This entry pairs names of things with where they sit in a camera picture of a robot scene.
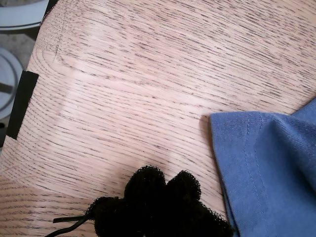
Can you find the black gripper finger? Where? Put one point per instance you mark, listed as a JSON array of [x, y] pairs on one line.
[[187, 209], [138, 205]]

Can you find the blue printed T-shirt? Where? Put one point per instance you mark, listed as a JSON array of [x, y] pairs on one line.
[[271, 172]]

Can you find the black zip tie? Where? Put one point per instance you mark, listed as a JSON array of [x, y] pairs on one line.
[[66, 219]]

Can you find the black tape patch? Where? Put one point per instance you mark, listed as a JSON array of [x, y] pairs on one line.
[[23, 103]]

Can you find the grey round chair base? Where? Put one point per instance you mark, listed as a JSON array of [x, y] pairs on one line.
[[24, 14]]

